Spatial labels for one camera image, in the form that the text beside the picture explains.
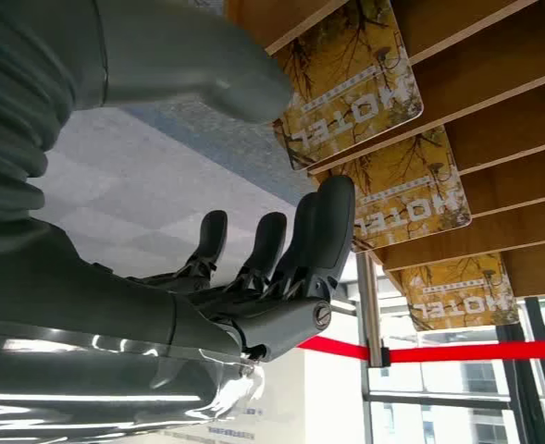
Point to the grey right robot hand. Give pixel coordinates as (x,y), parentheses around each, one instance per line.
(92,306)

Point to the wooden slotted card rack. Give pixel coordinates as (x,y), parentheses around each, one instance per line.
(508,122)

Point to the red barrier belt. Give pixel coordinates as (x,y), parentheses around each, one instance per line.
(336,348)
(475,352)

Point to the chrome stanchion post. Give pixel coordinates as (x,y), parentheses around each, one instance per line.
(369,306)

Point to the dark window frame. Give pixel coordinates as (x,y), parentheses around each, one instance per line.
(522,380)

